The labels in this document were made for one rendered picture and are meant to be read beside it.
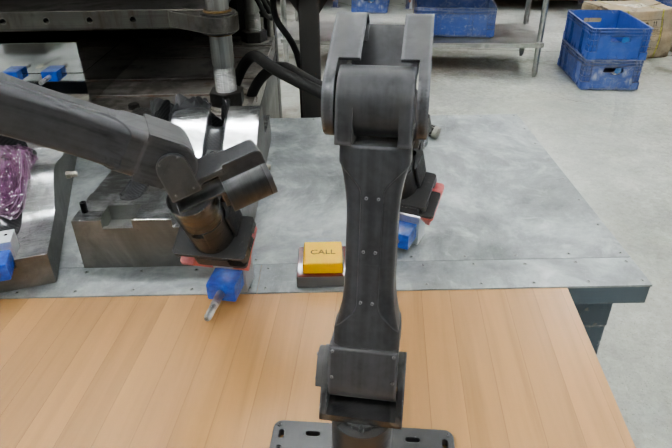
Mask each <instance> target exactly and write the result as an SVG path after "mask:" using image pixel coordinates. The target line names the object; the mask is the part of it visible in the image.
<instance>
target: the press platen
mask: <svg viewBox="0 0 672 448"><path fill-rule="evenodd" d="M230 1H231V0H228V3H229V2H230ZM255 2H256V3H257V5H258V7H259V9H260V11H261V13H262V15H263V16H264V17H265V18H267V19H270V20H271V21H273V17H272V14H271V9H270V1H269V0H255ZM261 2H262V3H263V5H264V7H265V9H266V11H267V12H266V11H265V9H264V7H263V5H262V3H261ZM150 28H180V29H185V30H190V31H195V32H200V33H203V34H204V35H207V36H210V37H226V36H230V35H233V34H234V33H236V32H237V31H238V30H239V18H238V12H237V11H236V10H235V9H233V8H231V7H229V9H228V10H225V11H206V10H205V2H204V0H0V31H26V30H88V29H150Z"/></svg>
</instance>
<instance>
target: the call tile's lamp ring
mask: <svg viewBox="0 0 672 448"><path fill-rule="evenodd" d="M342 249H343V260H344V273H311V274H302V261H303V250H304V247H299V256H298V270H297V277H329V276H345V249H346V246H342Z"/></svg>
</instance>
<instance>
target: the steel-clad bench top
mask: <svg viewBox="0 0 672 448"><path fill-rule="evenodd" d="M430 119H431V124H433V125H436V126H438V127H441V131H440V134H439V136H438V138H437V139H434V138H432V137H429V136H428V145H427V146H426V147H425V148H424V149H423V153H424V159H425V165H426V172H430V173H434V174H436V177H437V183H442V184H444V187H445V188H444V191H443V194H442V196H441V199H440V202H439V205H438V208H437V210H436V213H435V216H434V219H433V221H431V223H430V225H427V224H425V230H424V235H423V237H422V238H421V240H420V242H419V243H418V245H416V244H411V246H410V247H409V249H408V250H405V249H401V248H398V249H397V266H396V289H397V291H427V290H477V289H527V288H611V287H652V283H651V282H650V281H649V280H648V278H647V277H646V276H645V275H644V273H643V272H642V271H641V270H640V268H639V267H638V266H637V265H636V263H635V262H634V261H633V260H632V258H631V257H630V256H629V255H628V253H627V252H626V251H625V249H624V248H623V247H622V246H621V244H620V243H619V242H618V241H617V239H616V238H615V237H614V236H613V234H612V233H611V232H610V231H609V229H608V228H607V227H606V226H605V224H604V223H603V222H602V221H601V219H600V218H599V217H598V215H597V214H596V213H595V212H594V210H593V209H592V208H591V207H590V205H589V204H588V203H587V202H586V200H585V199H584V198H583V197H582V195H581V194H580V193H579V192H578V190H577V189H576V188H575V186H574V185H573V184H572V183H571V181H570V180H569V179H568V178H567V176H566V175H565V174H564V173H563V171H562V170H561V169H560V168H559V166H558V165H557V164H556V163H555V161H554V160H553V159H552V158H551V156H550V155H549V154H548V152H547V151H546V150H545V149H544V147H543V146H542V145H541V144H540V142H539V141H538V140H537V139H536V137H535V136H534V135H533V134H532V132H531V131H530V130H529V129H528V127H527V126H526V125H525V124H524V122H523V121H522V120H521V118H520V117H519V116H518V115H517V114H487V115H430ZM270 126H271V143H270V148H269V153H268V158H267V163H266V164H270V165H271V170H269V171H270V173H271V175H272V176H273V180H274V182H275V185H276V187H277V190H278V192H276V193H274V194H272V195H270V196H268V197H266V198H263V199H261V200H259V202H258V207H257V212H256V217H255V222H256V227H257V232H256V237H255V241H254V245H253V249H252V261H253V271H254V279H253V281H252V283H251V285H250V287H249V289H248V292H244V291H241V292H240V294H278V293H328V292H343V289H344V286H338V287H297V278H296V277H297V263H298V249H299V247H304V243H305V242H341V243H342V246H346V219H347V205H346V191H345V183H344V177H343V172H342V167H341V164H340V162H339V145H334V135H325V134H324V132H323V129H322V122H321V117H315V118H270ZM75 171H77V173H78V176H77V177H74V178H73V184H72V190H71V196H70V202H69V208H68V214H67V220H66V226H65V232H64V238H63V244H62V250H61V256H60V262H59V268H58V274H57V280H56V282H55V283H50V284H45V285H39V286H34V287H29V288H24V289H18V290H13V291H8V292H3V293H0V299H29V298H78V297H128V296H178V295H207V289H206V283H207V281H208V280H209V278H210V276H211V275H212V273H213V271H214V270H213V268H210V267H202V266H164V267H113V268H84V265H83V261H82V258H81V254H80V251H79V248H78V244H77V241H76V237H75V234H74V230H73V227H72V223H71V220H72V219H73V218H74V216H75V215H76V213H77V212H78V211H79V209H80V204H79V203H80V202H81V201H86V200H87V198H88V197H89V196H90V194H91V193H93V192H94V191H95V190H96V188H97V187H98V186H99V185H100V183H101V182H102V181H103V180H104V179H105V178H106V176H107V175H108V174H109V173H110V171H111V169H108V168H106V167H105V166H103V165H101V164H98V163H95V162H93V161H90V160H86V159H83V158H80V157H77V159H76V166H75ZM261 265H262V266H261ZM260 271H261V272H260ZM259 277H260V279H259ZM258 283H259V285H258ZM257 289H258V291H257Z"/></svg>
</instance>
